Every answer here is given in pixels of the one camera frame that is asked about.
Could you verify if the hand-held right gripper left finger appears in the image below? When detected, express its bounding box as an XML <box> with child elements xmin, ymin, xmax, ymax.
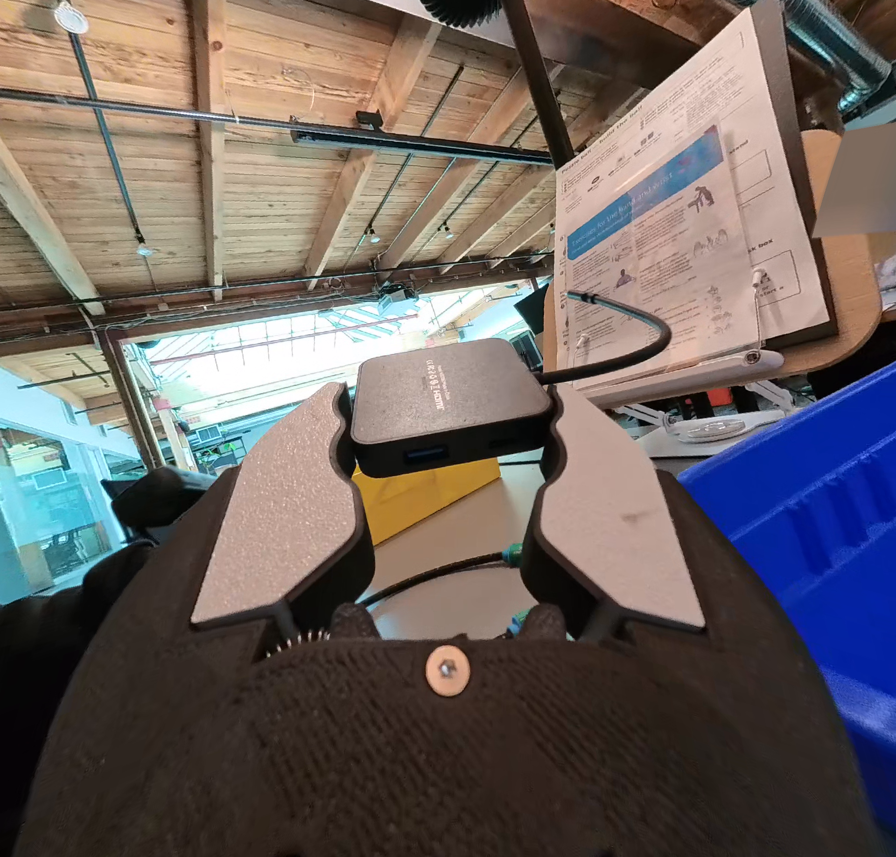
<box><xmin>189</xmin><ymin>381</ymin><xmax>378</xmax><ymax>627</ymax></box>

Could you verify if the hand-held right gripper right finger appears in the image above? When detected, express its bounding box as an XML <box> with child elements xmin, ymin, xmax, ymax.
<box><xmin>521</xmin><ymin>383</ymin><xmax>708</xmax><ymax>642</ymax></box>

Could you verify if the braided cable with green plug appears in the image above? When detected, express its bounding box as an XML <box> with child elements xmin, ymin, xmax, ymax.
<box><xmin>358</xmin><ymin>542</ymin><xmax>526</xmax><ymax>607</ymax></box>

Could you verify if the yellow plastic bin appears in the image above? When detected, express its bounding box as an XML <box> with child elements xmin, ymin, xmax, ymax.
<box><xmin>350</xmin><ymin>454</ymin><xmax>503</xmax><ymax>547</ymax></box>

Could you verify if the black hub pigtail cable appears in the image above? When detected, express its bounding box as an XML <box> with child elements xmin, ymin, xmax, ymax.
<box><xmin>535</xmin><ymin>290</ymin><xmax>673</xmax><ymax>387</ymax></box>

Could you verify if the blue plastic bin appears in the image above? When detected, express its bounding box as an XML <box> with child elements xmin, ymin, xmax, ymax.
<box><xmin>675</xmin><ymin>362</ymin><xmax>896</xmax><ymax>857</ymax></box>

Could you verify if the black square adapter hub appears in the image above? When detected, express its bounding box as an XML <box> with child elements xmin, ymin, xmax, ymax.
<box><xmin>348</xmin><ymin>339</ymin><xmax>554</xmax><ymax>480</ymax></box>

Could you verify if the grey desk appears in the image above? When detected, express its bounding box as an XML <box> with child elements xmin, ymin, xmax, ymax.
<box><xmin>360</xmin><ymin>444</ymin><xmax>690</xmax><ymax>642</ymax></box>

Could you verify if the clear round disc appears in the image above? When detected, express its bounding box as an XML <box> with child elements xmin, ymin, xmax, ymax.
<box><xmin>673</xmin><ymin>419</ymin><xmax>749</xmax><ymax>445</ymax></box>

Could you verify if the black monitor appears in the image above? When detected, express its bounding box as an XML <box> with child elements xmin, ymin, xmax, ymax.
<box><xmin>513</xmin><ymin>281</ymin><xmax>553</xmax><ymax>369</ymax></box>

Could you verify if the wooden document stand with papers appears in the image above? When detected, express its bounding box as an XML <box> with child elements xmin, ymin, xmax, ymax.
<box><xmin>542</xmin><ymin>0</ymin><xmax>884</xmax><ymax>410</ymax></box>

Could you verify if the black ceiling track rail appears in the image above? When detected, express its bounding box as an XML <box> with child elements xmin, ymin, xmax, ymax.
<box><xmin>290</xmin><ymin>110</ymin><xmax>555</xmax><ymax>166</ymax></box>

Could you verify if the silver flexible duct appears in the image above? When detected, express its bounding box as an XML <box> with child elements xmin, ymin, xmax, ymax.
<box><xmin>672</xmin><ymin>0</ymin><xmax>896</xmax><ymax>114</ymax></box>

